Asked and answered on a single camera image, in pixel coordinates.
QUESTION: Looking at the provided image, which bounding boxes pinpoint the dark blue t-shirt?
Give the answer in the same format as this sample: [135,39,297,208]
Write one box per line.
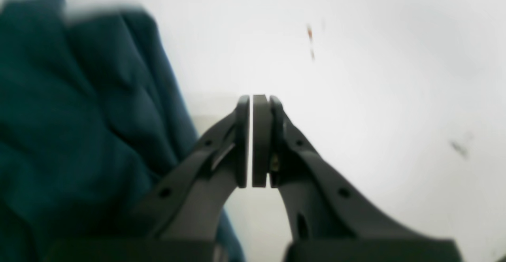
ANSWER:
[0,0,245,262]

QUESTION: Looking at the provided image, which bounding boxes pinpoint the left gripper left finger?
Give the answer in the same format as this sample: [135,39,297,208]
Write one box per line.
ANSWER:
[45,96,250,262]

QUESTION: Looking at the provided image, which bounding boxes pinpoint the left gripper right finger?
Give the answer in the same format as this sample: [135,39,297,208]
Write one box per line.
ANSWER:
[252,95,463,262]

